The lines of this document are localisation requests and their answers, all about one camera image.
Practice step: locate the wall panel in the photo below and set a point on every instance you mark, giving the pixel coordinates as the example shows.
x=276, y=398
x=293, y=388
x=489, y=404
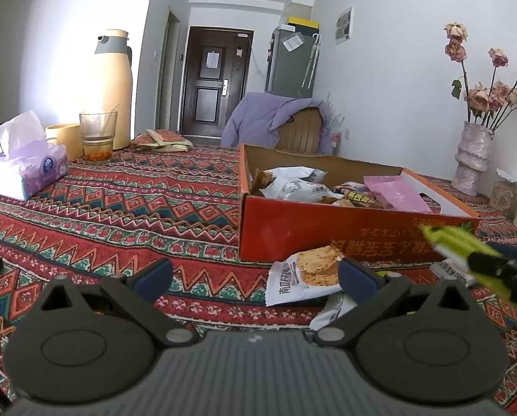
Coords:
x=344, y=26

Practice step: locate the pink snack packet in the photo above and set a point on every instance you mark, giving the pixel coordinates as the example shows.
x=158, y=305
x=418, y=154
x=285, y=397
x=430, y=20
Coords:
x=395, y=193

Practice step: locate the white crumpled snack packet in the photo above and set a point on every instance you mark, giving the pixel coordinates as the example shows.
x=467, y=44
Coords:
x=337, y=305

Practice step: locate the white cracker snack packet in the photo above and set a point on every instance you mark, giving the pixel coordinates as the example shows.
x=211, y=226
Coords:
x=304, y=276

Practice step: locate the wooden chair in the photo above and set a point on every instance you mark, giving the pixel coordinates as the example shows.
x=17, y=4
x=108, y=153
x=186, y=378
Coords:
x=302, y=132

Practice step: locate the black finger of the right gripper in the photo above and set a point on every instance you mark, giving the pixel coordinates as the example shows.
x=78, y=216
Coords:
x=501, y=265

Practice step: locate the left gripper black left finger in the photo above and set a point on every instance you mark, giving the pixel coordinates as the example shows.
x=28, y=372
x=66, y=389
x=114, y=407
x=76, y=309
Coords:
x=86, y=343

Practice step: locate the green snack bar packet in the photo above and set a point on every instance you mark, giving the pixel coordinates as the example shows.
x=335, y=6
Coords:
x=456, y=244

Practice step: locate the white packet by box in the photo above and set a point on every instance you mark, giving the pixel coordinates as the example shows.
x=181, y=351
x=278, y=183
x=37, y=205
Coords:
x=447, y=269

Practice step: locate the white grey snack packet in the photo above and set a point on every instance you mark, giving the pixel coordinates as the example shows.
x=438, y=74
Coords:
x=298, y=190

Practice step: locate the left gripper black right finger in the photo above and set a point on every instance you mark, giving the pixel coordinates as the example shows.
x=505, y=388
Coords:
x=415, y=342

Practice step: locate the yellow box on fridge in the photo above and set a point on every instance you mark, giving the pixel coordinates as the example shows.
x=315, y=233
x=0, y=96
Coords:
x=303, y=22

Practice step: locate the red cardboard snack box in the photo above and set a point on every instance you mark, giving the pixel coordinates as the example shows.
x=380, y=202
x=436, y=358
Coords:
x=272, y=230

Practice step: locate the folded patterned cloth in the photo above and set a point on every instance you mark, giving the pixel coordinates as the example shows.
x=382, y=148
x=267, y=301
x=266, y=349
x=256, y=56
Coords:
x=162, y=140

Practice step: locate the glass jar by vase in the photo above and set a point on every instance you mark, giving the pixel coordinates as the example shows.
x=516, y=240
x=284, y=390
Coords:
x=504, y=194

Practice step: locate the glass cup with tea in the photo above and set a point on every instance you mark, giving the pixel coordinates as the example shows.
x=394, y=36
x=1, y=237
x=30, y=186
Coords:
x=97, y=131

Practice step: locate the pink textured vase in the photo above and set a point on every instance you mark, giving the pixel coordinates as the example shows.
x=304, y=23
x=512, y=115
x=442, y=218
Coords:
x=472, y=157

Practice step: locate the purple jacket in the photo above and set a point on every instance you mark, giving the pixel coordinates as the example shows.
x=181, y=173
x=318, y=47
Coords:
x=258, y=116

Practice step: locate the cream round container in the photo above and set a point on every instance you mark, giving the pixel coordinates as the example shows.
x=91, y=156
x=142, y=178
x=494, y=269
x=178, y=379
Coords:
x=67, y=135

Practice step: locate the grey refrigerator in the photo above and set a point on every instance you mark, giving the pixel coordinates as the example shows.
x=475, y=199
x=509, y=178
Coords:
x=292, y=63

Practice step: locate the dark colourful snack packet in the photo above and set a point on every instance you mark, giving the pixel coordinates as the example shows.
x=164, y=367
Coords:
x=358, y=194

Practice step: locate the dark brown door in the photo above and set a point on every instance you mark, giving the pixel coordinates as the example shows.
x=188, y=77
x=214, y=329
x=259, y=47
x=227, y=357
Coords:
x=216, y=70

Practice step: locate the purple tissue box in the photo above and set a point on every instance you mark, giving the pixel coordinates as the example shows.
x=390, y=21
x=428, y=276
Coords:
x=28, y=162

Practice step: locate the cream thermos jug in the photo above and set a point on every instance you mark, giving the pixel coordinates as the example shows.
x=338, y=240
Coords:
x=113, y=62

